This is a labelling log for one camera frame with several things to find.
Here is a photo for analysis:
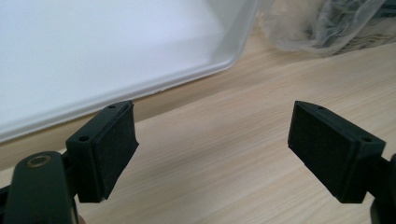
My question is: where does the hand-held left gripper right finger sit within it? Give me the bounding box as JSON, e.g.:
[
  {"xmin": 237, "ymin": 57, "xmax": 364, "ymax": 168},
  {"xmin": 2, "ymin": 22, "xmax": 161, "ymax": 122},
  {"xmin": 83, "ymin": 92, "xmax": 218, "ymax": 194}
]
[{"xmin": 287, "ymin": 100, "xmax": 387, "ymax": 204}]

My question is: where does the white plastic tray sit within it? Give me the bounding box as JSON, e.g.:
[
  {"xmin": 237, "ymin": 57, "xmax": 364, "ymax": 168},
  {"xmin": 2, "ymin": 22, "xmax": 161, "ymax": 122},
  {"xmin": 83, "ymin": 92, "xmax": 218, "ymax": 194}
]
[{"xmin": 0, "ymin": 0, "xmax": 261, "ymax": 144}]

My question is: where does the clear plastic bag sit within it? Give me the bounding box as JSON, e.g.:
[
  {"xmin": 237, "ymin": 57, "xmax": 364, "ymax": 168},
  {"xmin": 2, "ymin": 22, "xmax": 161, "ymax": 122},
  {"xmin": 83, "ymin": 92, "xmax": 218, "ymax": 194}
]
[{"xmin": 257, "ymin": 0, "xmax": 396, "ymax": 58}]

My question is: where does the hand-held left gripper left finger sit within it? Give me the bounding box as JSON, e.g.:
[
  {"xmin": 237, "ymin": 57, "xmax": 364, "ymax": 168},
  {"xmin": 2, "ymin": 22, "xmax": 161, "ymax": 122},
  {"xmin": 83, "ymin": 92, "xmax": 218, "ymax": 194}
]
[{"xmin": 65, "ymin": 99, "xmax": 140, "ymax": 203}]

